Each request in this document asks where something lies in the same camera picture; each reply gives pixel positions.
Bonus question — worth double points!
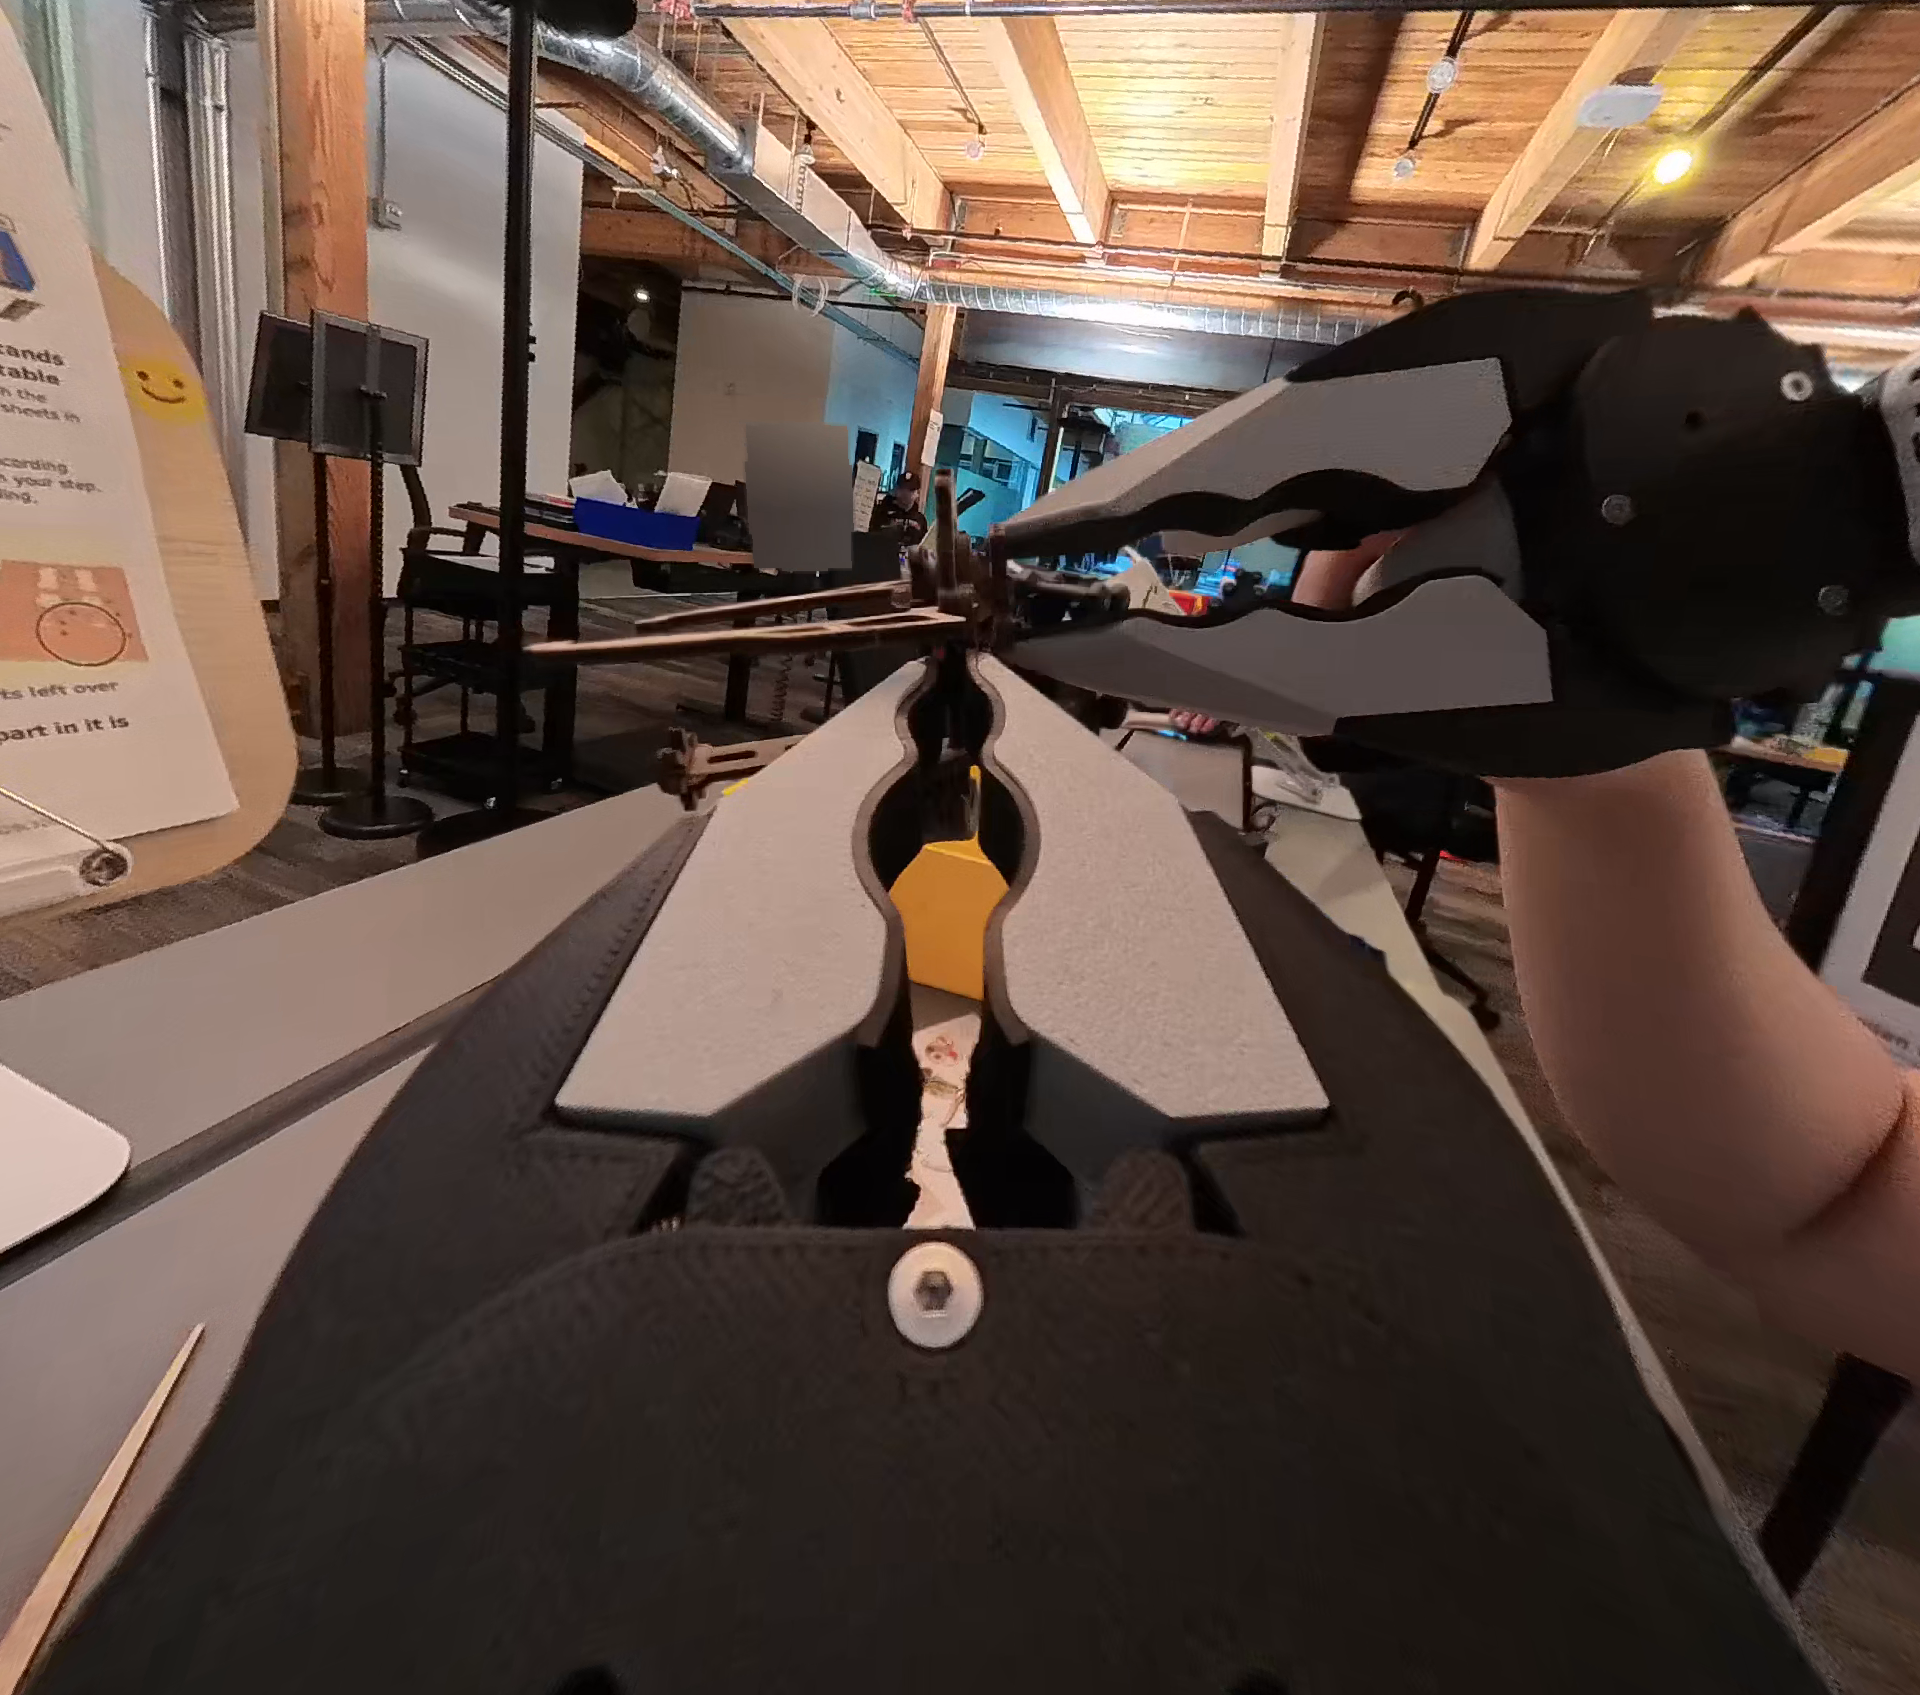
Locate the black office chair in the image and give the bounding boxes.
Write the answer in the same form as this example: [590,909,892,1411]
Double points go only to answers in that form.
[397,464,578,813]

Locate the brown wooden mechanical model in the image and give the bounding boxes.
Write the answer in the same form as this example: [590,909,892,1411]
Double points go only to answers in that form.
[522,470,1142,834]

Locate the person's right hand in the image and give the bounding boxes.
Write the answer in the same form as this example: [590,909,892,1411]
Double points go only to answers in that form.
[1293,529,1406,616]

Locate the wooden office desk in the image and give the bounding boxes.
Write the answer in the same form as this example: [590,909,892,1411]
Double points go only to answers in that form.
[450,503,843,721]

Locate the yellow plastic bin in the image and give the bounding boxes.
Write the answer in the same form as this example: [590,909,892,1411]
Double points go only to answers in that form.
[885,764,1011,1000]

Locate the blue plastic bin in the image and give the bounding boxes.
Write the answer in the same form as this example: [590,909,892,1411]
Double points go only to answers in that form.
[573,496,705,552]

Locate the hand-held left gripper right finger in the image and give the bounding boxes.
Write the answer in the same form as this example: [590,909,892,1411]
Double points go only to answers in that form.
[948,652,1337,1228]

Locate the thin wooden stick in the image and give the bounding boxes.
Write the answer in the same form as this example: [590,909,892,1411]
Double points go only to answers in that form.
[0,1323,208,1659]

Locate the printed instruction sheet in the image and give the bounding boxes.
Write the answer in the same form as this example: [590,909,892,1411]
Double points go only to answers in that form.
[0,0,244,871]

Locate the illustrated assembly leaflet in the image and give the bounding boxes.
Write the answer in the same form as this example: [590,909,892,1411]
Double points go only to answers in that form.
[907,991,992,1228]

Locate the person's right forearm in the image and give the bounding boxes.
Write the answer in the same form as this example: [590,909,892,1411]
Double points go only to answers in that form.
[1484,743,1920,1373]

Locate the thick wooden pillar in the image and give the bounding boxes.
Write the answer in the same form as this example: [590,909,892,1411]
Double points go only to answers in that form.
[247,0,376,739]

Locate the white board stand base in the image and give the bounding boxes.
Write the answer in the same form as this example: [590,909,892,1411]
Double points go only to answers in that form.
[0,1063,133,1254]

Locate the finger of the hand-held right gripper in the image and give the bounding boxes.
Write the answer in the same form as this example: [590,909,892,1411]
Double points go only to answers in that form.
[1002,569,1557,740]
[995,357,1514,559]

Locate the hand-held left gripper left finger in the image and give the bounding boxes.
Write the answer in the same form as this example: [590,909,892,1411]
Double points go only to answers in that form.
[553,657,923,1228]

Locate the plywood board with smiley sticker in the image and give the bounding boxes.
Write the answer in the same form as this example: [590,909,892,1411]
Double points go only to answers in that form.
[91,256,303,916]

